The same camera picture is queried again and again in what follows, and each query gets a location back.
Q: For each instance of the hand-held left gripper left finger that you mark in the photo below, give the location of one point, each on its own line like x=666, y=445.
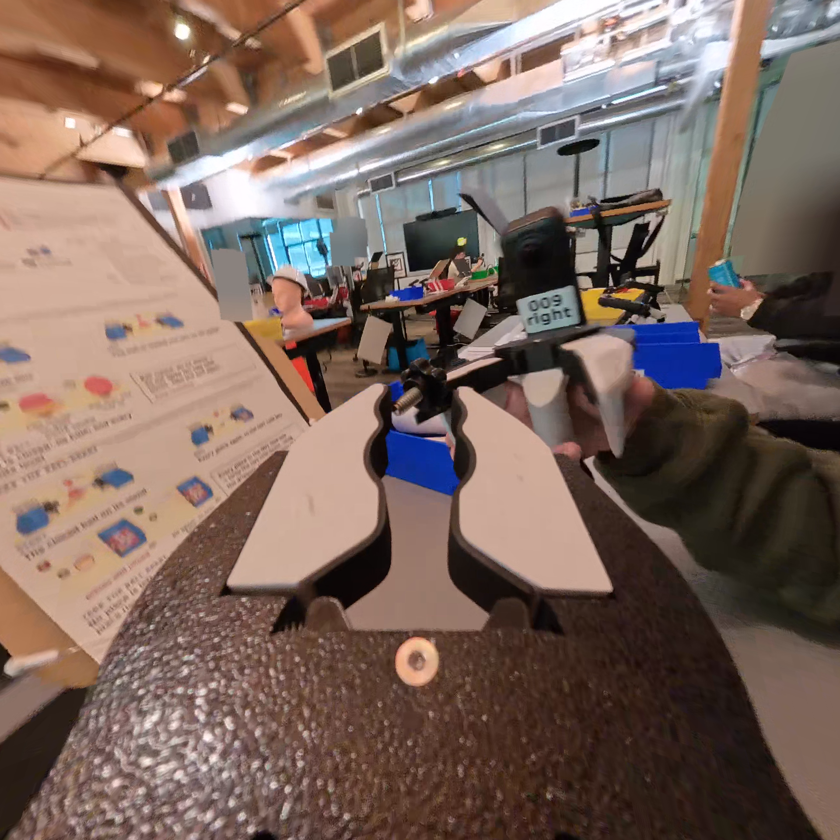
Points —
x=315, y=499

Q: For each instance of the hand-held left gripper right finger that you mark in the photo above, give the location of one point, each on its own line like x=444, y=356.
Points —
x=525, y=505

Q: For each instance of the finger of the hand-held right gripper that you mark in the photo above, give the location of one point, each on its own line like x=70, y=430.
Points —
x=492, y=371

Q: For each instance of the black star knob with screw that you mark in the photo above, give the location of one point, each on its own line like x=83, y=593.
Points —
x=426, y=384

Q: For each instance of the person's right forearm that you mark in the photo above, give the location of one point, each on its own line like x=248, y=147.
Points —
x=722, y=492

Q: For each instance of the another person's forearm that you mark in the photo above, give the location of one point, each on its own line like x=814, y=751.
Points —
x=800, y=305

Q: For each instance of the person's right hand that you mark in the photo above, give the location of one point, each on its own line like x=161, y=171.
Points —
x=643, y=413

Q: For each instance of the white card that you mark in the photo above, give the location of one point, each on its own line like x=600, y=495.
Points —
x=374, y=341
x=469, y=321

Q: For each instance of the yellow plastic bin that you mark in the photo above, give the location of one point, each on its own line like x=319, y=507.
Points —
x=600, y=312
x=262, y=330

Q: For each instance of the black tool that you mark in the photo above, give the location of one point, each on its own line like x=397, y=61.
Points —
x=623, y=303

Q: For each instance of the raised wooden desk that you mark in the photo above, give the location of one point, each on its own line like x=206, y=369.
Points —
x=623, y=210

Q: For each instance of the long wooden desk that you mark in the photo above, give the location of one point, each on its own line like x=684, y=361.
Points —
x=420, y=298

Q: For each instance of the blue plastic bin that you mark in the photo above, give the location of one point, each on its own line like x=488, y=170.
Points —
x=420, y=459
x=663, y=331
x=682, y=367

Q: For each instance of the black round lamp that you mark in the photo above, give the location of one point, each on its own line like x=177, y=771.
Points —
x=577, y=145

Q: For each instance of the black office chair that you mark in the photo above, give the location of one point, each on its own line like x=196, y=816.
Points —
x=377, y=289

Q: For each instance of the small desk with black legs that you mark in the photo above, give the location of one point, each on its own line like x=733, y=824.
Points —
x=321, y=326

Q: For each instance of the blue drink carton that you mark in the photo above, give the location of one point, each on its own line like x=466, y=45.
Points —
x=722, y=272

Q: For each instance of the mannequin head with white cap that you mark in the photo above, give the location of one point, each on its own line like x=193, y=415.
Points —
x=292, y=308

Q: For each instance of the clear plastic bag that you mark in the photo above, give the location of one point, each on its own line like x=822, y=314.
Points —
x=748, y=361

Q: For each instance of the large vent grille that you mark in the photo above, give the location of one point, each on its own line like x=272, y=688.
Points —
x=358, y=62

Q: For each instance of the printed instruction sheet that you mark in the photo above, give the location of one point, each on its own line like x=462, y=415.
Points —
x=98, y=328

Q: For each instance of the black wall screen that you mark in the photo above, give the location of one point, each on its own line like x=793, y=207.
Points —
x=433, y=239

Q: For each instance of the spiral metal duct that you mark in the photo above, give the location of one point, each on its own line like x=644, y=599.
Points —
x=459, y=131
x=295, y=111

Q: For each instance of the wooden post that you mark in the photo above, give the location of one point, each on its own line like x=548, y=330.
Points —
x=728, y=164

